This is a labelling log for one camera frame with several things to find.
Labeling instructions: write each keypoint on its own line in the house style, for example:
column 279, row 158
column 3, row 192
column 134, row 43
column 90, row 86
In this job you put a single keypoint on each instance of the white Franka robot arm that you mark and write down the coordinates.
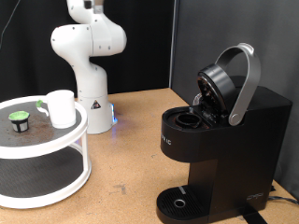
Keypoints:
column 90, row 77

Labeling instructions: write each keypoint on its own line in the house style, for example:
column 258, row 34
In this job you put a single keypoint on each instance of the black drip tray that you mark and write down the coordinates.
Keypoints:
column 193, row 206

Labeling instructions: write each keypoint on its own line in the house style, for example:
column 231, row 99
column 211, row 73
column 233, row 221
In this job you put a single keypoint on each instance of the black tape strip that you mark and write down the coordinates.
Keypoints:
column 253, row 217

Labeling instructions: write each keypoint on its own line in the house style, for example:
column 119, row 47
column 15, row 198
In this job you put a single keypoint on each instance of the white mug with green tape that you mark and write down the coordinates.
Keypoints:
column 62, row 109

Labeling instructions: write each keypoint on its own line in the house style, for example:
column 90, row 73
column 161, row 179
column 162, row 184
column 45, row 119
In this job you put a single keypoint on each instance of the white two-tier turntable stand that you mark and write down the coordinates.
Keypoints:
column 43, row 151

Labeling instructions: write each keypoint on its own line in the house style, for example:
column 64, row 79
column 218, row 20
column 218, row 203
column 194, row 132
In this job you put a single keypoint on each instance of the green rimmed reusable coffee pod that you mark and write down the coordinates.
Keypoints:
column 19, row 123

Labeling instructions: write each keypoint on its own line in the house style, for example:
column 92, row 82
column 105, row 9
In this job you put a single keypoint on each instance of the black Keurig coffee machine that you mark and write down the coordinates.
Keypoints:
column 243, row 155

